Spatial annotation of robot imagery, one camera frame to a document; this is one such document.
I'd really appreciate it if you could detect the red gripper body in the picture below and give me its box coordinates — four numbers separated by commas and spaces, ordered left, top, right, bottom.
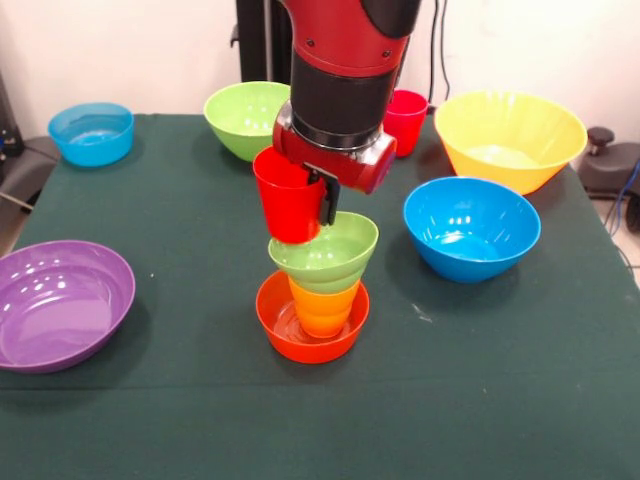
272, 99, 399, 197

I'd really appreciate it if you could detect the red plastic cup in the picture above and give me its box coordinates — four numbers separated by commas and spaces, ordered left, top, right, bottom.
252, 146, 327, 246

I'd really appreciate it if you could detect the small green ribbed bowl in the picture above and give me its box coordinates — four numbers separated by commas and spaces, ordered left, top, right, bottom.
267, 211, 380, 294

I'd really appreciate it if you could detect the large green plastic bowl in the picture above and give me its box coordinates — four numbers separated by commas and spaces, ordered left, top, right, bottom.
203, 81, 293, 163

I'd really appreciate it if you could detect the orange plastic cup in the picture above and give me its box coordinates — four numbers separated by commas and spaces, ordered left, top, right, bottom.
288, 279, 361, 340

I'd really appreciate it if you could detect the orange plastic bowl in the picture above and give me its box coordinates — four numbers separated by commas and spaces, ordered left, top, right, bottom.
254, 271, 371, 365

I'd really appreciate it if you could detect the small blue plastic bowl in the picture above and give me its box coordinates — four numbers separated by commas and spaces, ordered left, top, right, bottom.
47, 102, 135, 168

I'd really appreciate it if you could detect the purple plastic bowl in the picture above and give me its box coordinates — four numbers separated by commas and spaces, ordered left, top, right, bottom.
0, 239, 137, 375

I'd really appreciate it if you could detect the pink plastic cup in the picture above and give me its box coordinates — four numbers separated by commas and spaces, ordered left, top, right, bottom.
383, 89, 430, 158

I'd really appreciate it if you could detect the large blue plastic bowl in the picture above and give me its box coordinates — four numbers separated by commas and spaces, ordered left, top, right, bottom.
402, 176, 543, 285

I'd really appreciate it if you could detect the yellow plastic bowl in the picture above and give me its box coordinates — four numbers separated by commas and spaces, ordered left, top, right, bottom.
433, 90, 589, 196

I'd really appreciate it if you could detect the dark green tablecloth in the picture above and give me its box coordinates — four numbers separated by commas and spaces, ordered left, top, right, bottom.
0, 113, 640, 480

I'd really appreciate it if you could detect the grey base with black knob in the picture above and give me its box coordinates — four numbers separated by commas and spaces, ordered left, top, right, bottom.
579, 126, 640, 201

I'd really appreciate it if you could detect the grey machine base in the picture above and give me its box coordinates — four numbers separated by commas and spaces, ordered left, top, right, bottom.
0, 134, 64, 211

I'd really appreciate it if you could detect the black equipment rack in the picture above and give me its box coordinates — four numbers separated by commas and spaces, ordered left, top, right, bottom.
0, 69, 26, 169

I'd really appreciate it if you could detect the black hanging cable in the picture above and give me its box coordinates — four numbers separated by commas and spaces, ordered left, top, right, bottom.
428, 0, 454, 104

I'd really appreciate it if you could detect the blue cable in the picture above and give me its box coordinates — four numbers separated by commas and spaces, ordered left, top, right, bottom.
605, 158, 640, 237

